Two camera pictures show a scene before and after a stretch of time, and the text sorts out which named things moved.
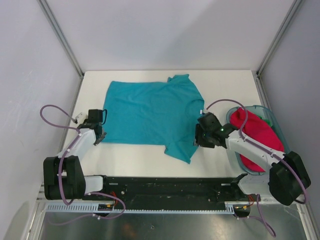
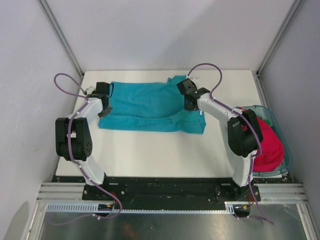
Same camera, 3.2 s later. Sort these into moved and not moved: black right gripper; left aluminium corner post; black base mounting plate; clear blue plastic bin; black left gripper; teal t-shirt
Moved: teal t-shirt; black right gripper; black left gripper
Not moved: clear blue plastic bin; black base mounting plate; left aluminium corner post
